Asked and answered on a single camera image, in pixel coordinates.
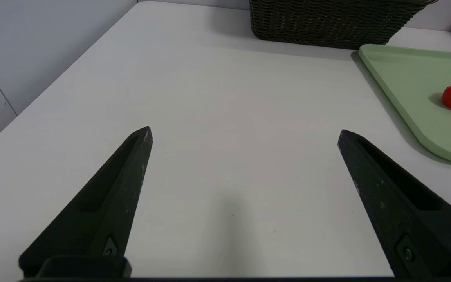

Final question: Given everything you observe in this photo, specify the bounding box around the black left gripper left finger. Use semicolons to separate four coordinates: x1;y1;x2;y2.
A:
19;126;153;278

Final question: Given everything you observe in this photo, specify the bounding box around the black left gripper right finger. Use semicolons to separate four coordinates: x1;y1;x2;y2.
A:
337;130;451;278

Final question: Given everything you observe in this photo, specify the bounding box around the dark brown wicker basket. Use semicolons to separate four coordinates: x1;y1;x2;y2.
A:
249;0;439;50

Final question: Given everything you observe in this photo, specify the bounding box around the light green plastic tray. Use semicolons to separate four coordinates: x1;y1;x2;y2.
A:
359;44;451;164

